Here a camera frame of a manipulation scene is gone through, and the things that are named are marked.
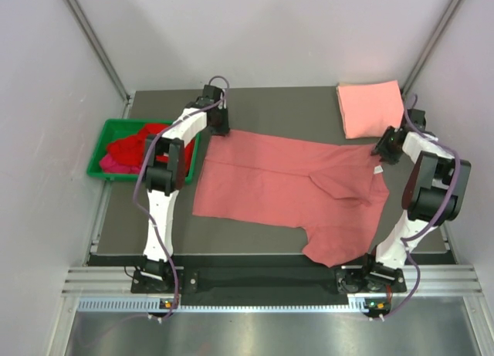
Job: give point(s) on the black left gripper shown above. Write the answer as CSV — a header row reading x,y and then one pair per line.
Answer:
x,y
223,129

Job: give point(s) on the salmon pink t-shirt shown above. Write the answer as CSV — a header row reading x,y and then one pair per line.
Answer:
x,y
335,193

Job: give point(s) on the aluminium corner post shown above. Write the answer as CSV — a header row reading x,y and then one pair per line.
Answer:
x,y
95,44
438,31

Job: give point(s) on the red t-shirt in bin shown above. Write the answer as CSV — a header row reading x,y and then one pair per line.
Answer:
x,y
129,145

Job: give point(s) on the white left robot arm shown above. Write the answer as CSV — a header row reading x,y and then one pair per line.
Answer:
x,y
164,168

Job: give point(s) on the green plastic bin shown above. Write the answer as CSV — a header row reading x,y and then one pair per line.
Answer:
x,y
108,134

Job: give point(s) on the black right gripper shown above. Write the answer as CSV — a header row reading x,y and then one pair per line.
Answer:
x,y
381,150

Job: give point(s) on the folded light pink t-shirt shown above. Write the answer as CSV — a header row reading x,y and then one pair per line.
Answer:
x,y
368,110

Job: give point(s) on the aluminium right corner post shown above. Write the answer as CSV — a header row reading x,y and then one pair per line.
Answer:
x,y
438,31

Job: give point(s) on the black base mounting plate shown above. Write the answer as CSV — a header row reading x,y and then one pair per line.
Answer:
x,y
248,280

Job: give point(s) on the aluminium frame rail front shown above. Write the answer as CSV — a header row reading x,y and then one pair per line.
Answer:
x,y
435,281

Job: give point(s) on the magenta t-shirt in bin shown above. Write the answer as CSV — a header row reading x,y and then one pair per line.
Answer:
x,y
109,165

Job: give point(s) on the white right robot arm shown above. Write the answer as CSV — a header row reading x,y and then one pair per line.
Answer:
x,y
433,194

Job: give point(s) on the aluminium left corner post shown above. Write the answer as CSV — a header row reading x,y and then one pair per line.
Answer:
x,y
95,44

